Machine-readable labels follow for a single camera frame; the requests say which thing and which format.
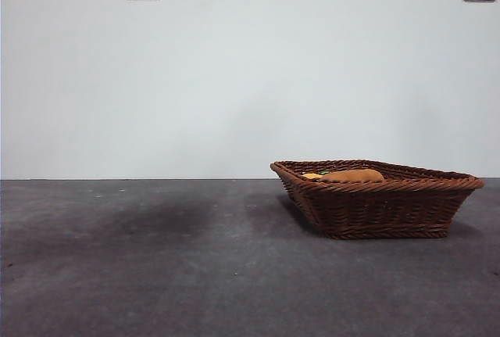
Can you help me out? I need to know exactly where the brown potato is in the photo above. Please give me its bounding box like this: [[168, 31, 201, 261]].
[[318, 168, 386, 184]]

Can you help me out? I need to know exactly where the brown wicker basket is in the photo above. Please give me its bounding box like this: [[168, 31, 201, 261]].
[[269, 160, 486, 241]]

